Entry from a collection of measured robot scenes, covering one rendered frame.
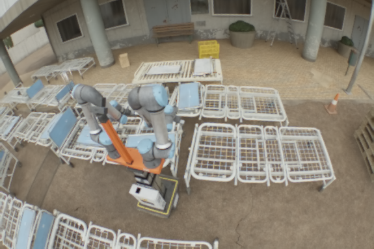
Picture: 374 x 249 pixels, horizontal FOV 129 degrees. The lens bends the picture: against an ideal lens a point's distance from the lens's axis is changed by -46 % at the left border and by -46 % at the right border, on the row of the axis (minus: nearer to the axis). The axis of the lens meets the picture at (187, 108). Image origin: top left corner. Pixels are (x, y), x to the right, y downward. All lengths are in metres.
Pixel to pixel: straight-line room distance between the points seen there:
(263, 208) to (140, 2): 7.73
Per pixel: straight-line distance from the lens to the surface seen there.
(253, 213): 2.40
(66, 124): 3.26
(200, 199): 2.38
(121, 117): 1.41
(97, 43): 6.34
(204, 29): 7.45
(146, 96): 0.89
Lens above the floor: 2.27
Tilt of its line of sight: 41 degrees down
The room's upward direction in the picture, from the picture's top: 7 degrees counter-clockwise
